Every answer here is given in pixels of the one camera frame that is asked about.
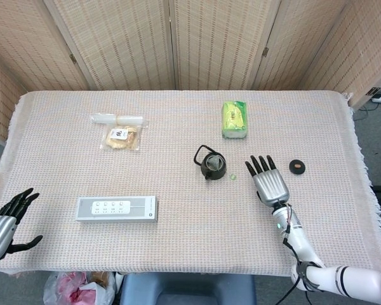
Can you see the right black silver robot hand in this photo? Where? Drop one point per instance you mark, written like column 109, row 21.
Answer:
column 271, row 187

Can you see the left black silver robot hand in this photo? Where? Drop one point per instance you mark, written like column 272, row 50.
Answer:
column 0, row 233

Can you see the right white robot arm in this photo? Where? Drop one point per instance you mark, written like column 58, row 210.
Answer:
column 300, row 241

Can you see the black teapot lid brown knob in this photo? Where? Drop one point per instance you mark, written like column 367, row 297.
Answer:
column 297, row 167

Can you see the black cast iron teapot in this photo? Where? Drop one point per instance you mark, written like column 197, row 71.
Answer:
column 220, row 174

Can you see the plastic bag with pink contents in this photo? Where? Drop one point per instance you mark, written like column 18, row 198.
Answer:
column 73, row 289

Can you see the bagged snack packet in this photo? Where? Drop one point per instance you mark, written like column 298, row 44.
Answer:
column 120, row 139

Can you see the green tissue pack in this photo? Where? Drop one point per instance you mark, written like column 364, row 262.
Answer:
column 234, row 120

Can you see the woven pinkish tablecloth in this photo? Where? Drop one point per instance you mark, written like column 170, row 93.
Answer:
column 177, row 238

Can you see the grey power strip box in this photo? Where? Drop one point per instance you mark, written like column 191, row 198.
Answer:
column 117, row 209

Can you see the blue chair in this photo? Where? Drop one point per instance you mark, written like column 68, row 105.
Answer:
column 187, row 290

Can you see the black plug adapter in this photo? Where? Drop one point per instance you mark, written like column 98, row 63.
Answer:
column 374, row 91

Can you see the bamboo folding screen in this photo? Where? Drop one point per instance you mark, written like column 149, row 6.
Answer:
column 130, row 47

